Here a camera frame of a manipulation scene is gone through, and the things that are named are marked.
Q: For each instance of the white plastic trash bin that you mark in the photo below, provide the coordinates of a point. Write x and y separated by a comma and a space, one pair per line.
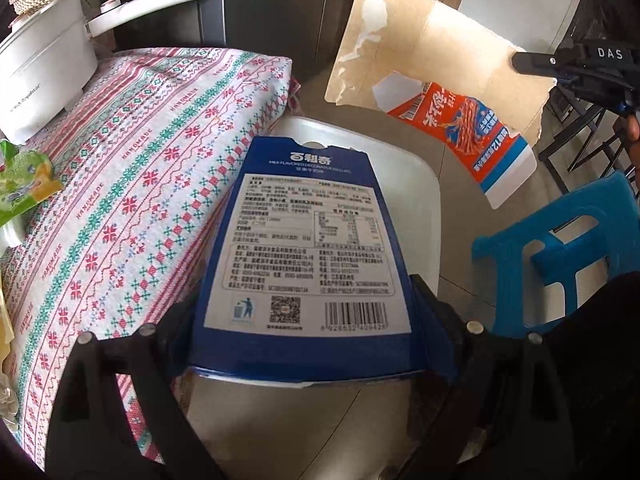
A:
338, 430

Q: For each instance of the blue cookie box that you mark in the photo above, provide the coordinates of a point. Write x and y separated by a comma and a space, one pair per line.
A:
306, 283

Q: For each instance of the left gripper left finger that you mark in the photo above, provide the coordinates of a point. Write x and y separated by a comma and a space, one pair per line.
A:
90, 436

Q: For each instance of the orange white torn carton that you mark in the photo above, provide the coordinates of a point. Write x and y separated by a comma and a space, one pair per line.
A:
451, 78

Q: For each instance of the grey refrigerator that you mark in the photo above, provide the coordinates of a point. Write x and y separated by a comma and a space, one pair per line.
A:
309, 32

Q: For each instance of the blue plastic stool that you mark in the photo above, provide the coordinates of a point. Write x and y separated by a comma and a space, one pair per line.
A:
610, 201

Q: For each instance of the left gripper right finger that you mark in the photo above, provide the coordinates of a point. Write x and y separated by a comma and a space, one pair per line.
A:
562, 405

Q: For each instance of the white electric cooking pot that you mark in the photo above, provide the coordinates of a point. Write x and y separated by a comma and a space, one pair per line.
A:
47, 60

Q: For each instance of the green onion rings bag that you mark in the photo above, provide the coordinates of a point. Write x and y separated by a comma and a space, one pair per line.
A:
26, 180

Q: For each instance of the person's right hand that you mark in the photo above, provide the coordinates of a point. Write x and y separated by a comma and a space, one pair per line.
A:
629, 129

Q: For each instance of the patterned handmade tablecloth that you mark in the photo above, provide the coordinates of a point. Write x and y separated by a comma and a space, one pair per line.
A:
146, 159

